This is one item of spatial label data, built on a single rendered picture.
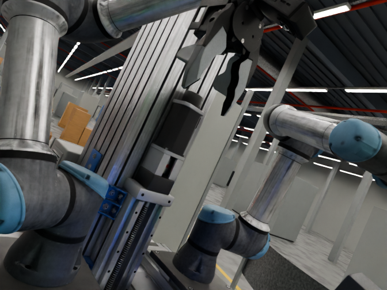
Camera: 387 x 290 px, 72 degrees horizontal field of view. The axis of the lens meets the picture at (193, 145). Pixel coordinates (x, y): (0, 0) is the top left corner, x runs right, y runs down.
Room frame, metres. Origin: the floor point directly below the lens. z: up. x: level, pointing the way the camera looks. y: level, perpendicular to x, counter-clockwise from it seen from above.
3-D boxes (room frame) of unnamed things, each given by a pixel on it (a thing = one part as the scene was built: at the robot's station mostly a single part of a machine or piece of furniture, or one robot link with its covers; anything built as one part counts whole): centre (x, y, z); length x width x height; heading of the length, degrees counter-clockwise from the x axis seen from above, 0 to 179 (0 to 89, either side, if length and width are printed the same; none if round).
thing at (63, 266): (0.60, 0.19, 1.09); 0.15 x 0.15 x 0.10
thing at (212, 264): (0.94, -0.18, 1.09); 0.15 x 0.15 x 0.10
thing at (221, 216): (0.94, -0.18, 1.20); 0.13 x 0.12 x 0.14; 105
